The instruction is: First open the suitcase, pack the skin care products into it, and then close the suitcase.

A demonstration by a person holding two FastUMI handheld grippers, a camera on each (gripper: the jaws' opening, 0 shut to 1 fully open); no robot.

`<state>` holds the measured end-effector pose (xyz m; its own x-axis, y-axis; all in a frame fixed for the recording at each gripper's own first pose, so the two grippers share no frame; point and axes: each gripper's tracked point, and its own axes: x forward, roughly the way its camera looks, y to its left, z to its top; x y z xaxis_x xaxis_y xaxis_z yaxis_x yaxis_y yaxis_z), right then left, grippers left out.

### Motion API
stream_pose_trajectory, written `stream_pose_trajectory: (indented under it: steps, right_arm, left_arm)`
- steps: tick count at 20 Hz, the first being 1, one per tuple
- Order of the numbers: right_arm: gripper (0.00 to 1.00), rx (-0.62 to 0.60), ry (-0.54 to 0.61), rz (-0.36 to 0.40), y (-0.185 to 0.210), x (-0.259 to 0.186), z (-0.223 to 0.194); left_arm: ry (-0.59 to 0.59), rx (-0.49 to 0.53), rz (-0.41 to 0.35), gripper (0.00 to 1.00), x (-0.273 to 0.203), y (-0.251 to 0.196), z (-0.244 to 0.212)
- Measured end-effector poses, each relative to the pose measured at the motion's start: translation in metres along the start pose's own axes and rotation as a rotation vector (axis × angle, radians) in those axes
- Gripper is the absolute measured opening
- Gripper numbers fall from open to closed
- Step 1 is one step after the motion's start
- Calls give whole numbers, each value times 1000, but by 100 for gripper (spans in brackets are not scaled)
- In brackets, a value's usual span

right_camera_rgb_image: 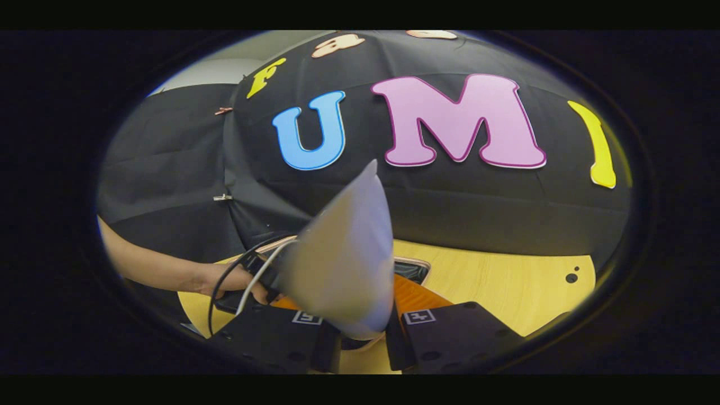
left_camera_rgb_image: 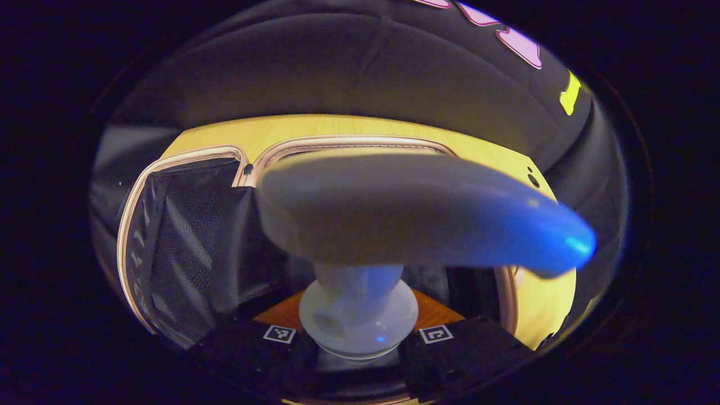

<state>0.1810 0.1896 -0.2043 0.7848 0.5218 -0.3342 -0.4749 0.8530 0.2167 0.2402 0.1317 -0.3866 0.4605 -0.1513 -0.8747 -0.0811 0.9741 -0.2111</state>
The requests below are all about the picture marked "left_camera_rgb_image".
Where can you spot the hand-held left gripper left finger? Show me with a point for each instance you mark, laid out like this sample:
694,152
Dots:
247,354

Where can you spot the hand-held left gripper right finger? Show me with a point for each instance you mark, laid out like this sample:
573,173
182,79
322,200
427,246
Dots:
461,360

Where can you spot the black backdrop cloth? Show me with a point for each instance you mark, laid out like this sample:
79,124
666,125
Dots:
337,67

